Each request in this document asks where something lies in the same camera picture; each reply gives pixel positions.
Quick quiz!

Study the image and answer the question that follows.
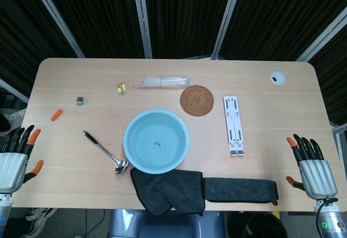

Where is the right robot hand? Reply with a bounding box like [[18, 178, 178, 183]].
[[286, 133, 339, 201]]

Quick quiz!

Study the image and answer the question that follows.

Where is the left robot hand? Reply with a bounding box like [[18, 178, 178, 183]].
[[0, 125, 44, 194]]

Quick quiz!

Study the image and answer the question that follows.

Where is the metal ladle spoon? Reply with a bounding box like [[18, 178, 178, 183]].
[[82, 130, 130, 174]]

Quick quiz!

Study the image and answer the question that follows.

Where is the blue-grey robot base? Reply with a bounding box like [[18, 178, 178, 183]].
[[107, 209, 226, 238]]

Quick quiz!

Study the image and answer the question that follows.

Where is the light blue bowl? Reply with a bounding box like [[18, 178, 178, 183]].
[[123, 108, 190, 175]]

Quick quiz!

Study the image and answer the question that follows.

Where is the black and white sneaker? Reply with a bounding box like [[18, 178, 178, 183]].
[[23, 207, 57, 237]]

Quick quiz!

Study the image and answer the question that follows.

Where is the orange rubber finger cap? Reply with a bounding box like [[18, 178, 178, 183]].
[[50, 108, 63, 121]]

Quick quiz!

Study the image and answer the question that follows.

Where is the black trash bin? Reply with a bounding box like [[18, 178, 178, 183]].
[[243, 212, 288, 238]]

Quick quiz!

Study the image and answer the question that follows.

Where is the white folding laptop stand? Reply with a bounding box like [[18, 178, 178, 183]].
[[222, 95, 247, 157]]

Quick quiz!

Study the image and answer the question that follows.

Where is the small yellow packet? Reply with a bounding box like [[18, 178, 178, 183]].
[[115, 82, 128, 95]]

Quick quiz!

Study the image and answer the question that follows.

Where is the round woven brown coaster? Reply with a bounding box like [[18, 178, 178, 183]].
[[179, 85, 215, 117]]

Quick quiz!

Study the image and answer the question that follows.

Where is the folded dark grey towel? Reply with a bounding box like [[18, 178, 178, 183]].
[[130, 168, 206, 216]]

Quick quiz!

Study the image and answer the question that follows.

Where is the pack of clear straws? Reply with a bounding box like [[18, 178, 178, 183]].
[[132, 76, 191, 89]]

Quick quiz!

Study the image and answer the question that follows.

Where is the white partition frame post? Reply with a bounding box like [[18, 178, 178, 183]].
[[295, 12, 347, 62], [132, 0, 153, 59], [210, 0, 245, 60], [27, 0, 85, 59], [0, 79, 29, 103]]

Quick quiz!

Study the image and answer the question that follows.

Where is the white desk cable grommet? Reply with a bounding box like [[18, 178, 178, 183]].
[[269, 71, 286, 85]]

